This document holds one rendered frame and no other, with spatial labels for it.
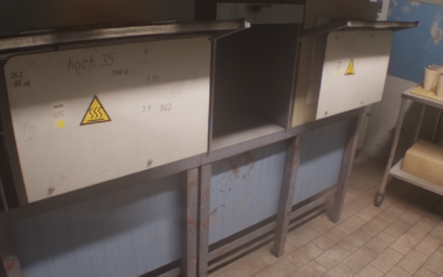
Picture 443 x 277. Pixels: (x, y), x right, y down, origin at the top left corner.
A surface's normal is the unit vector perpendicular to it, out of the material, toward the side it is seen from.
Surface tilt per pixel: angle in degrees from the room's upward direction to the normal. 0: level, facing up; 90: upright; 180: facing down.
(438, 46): 90
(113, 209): 90
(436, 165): 90
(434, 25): 90
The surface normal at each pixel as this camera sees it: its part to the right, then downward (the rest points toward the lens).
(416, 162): -0.69, 0.26
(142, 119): 0.62, 0.34
